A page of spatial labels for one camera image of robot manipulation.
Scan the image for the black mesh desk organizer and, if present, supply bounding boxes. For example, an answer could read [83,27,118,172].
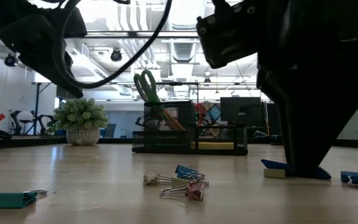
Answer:
[131,100,249,157]

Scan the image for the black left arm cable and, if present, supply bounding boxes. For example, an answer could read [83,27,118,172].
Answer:
[49,0,173,90]

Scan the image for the blue binder clip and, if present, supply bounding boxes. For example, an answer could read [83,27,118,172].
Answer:
[340,170,358,189]
[174,164,206,182]

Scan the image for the grey fabric screen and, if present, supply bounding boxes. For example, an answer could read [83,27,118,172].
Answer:
[336,117,358,139]

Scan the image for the black computer monitor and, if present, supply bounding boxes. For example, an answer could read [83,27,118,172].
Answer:
[219,96,262,124]

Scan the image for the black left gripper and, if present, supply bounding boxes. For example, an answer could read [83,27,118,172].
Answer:
[0,7,88,99]

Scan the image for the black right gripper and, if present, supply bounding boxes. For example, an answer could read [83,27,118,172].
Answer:
[195,0,358,177]

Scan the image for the overhead frame bar with lights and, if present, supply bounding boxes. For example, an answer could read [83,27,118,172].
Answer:
[0,30,358,40]

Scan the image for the colourful wall art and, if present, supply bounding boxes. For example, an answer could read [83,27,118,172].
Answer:
[194,101,222,126]

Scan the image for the green-handled scissors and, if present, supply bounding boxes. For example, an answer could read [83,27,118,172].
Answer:
[132,68,168,126]

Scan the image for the black aluminium table frame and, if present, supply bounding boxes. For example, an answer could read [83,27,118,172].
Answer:
[0,136,358,151]

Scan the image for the white eraser block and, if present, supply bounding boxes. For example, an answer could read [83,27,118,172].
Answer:
[263,168,287,179]

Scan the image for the black curtain panel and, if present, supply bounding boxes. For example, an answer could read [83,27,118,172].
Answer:
[265,101,281,136]

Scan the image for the pink binder clip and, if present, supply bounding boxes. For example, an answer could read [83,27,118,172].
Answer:
[159,181,206,202]

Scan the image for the green plant in white pot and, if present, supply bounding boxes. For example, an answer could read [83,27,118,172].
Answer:
[53,97,109,146]

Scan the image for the black ceiling spotlight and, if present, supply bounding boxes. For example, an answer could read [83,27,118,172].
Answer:
[4,52,19,68]
[110,48,123,63]

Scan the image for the teal binder clip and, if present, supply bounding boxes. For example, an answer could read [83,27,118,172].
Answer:
[0,189,48,210]

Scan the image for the blue plastic piece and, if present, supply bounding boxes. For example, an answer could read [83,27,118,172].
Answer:
[260,159,333,181]

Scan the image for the black background robot rig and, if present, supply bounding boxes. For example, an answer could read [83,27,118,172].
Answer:
[9,110,57,137]

